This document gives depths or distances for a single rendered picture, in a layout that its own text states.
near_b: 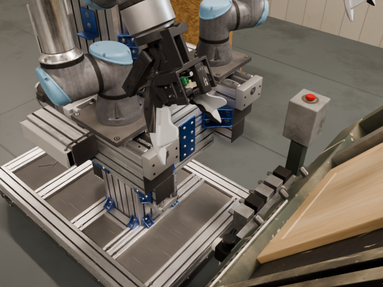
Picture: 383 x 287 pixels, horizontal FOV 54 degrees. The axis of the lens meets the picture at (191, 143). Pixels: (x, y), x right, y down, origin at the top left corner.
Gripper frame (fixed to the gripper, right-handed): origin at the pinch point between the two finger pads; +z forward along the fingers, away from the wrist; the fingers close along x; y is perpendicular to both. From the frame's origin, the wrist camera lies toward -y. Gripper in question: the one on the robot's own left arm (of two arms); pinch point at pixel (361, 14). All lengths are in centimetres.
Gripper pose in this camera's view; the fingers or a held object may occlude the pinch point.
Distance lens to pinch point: 117.2
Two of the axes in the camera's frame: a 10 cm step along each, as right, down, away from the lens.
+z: 3.5, 8.8, 3.3
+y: 6.6, 0.1, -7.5
